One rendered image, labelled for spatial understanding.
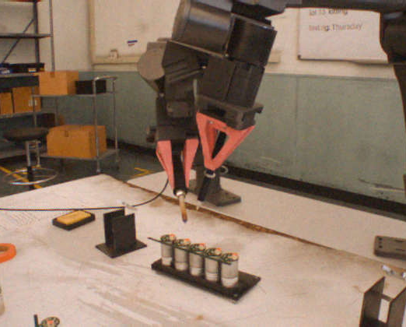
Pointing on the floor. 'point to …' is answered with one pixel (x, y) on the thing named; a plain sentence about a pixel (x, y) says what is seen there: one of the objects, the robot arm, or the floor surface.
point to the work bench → (68, 275)
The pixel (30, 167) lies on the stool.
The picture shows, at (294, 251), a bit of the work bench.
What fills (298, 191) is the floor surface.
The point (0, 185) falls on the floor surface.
